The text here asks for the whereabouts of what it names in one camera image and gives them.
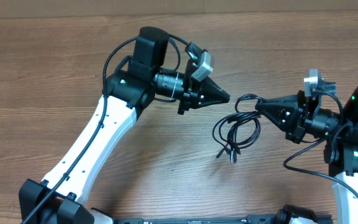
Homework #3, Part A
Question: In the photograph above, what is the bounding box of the black USB cable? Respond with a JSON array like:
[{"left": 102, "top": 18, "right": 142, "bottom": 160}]
[{"left": 212, "top": 93, "right": 267, "bottom": 164}]

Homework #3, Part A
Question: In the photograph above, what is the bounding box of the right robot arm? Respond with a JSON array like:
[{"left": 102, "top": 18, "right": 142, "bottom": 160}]
[{"left": 255, "top": 83, "right": 358, "bottom": 223}]

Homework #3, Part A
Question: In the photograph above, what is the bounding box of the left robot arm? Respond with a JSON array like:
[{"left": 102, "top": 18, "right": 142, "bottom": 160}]
[{"left": 19, "top": 26, "right": 230, "bottom": 223}]

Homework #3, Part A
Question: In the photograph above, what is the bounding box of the black right camera cable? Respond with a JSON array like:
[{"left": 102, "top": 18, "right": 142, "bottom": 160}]
[{"left": 283, "top": 93, "right": 358, "bottom": 224}]

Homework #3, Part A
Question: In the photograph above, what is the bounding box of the black camera cable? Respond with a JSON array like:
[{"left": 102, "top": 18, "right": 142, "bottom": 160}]
[
  {"left": 20, "top": 33, "right": 192, "bottom": 224},
  {"left": 283, "top": 93, "right": 358, "bottom": 224}
]

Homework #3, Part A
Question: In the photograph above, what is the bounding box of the black left camera cable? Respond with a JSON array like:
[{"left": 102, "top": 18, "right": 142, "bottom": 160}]
[{"left": 20, "top": 33, "right": 192, "bottom": 224}]

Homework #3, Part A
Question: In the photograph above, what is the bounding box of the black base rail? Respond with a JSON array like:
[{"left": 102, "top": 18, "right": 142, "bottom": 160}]
[{"left": 88, "top": 205, "right": 332, "bottom": 224}]

